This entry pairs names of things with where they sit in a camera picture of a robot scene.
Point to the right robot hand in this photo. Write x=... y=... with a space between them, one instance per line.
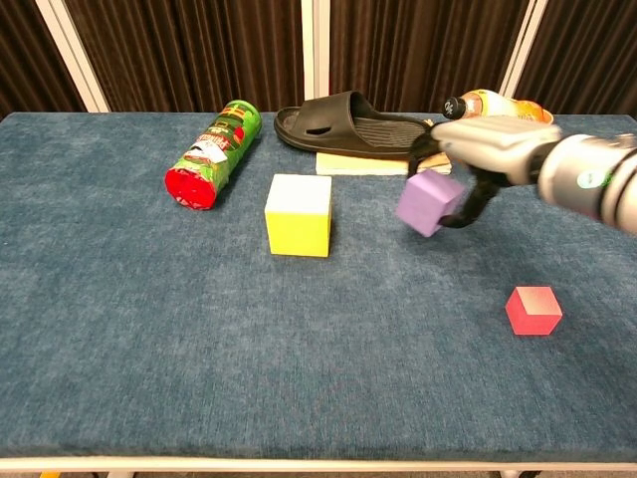
x=497 y=144

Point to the purple foam cube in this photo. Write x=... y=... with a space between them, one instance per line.
x=423 y=204

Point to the small red cube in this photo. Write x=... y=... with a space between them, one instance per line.
x=527 y=321

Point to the large yellow and white cube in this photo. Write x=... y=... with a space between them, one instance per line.
x=298 y=234

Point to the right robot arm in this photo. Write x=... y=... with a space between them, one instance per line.
x=597 y=184

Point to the orange drink bottle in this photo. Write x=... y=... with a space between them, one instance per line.
x=478 y=102

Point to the brown paper bowl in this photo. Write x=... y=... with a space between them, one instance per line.
x=548 y=118

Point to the dark pleated curtain panel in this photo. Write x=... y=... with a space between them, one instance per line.
x=199 y=50
x=25 y=60
x=423 y=50
x=587 y=50

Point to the black slide sandal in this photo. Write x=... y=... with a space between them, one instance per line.
x=348 y=139

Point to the green Pringles can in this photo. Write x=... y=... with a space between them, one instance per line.
x=214 y=149

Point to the white partition post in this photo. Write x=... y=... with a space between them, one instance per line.
x=522 y=50
x=73 y=55
x=315 y=50

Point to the white table frame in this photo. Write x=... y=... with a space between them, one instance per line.
x=318 y=465

